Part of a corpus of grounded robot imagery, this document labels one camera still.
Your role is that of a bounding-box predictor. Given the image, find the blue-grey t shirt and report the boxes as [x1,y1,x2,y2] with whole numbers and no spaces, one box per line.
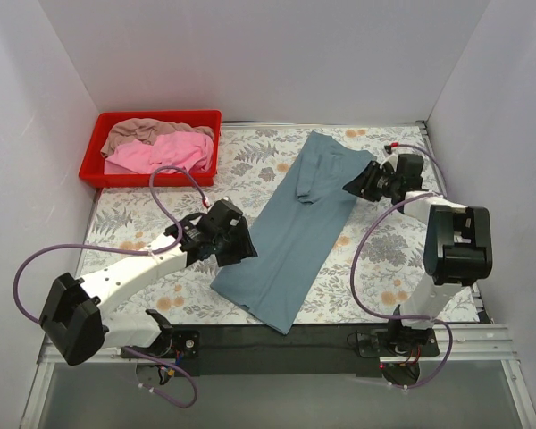
[211,131,375,334]

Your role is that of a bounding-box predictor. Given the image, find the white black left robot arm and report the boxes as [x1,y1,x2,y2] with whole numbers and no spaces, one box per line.
[38,199,257,366]

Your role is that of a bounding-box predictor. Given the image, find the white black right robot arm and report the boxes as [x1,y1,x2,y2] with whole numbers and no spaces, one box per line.
[343,153,493,357]

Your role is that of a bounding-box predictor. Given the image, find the floral table mat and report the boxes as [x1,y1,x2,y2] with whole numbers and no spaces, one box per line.
[78,126,425,324]

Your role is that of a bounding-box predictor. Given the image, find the pink t shirt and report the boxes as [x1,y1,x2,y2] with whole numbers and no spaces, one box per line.
[104,131,214,175]

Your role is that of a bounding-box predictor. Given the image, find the beige t shirt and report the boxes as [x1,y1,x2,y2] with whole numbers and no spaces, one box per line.
[100,118,214,157]

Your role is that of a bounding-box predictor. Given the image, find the red plastic bin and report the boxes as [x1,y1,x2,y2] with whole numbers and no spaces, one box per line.
[79,109,222,189]

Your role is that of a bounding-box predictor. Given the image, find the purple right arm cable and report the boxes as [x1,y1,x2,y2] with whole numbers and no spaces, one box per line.
[350,141,455,391]

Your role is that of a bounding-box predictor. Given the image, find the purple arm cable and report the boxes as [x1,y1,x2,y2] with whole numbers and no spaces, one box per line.
[12,166,215,408]
[350,141,455,391]

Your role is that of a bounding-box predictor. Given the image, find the aluminium right side rail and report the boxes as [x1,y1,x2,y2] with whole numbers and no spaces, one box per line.
[414,119,492,323]

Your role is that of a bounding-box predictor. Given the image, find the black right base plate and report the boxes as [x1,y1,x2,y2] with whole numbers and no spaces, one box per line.
[347,327,440,358]

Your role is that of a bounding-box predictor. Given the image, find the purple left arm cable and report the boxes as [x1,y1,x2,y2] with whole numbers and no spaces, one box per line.
[12,166,215,408]

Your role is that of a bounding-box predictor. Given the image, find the aluminium front frame rail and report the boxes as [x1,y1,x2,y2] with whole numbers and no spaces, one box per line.
[38,324,519,364]

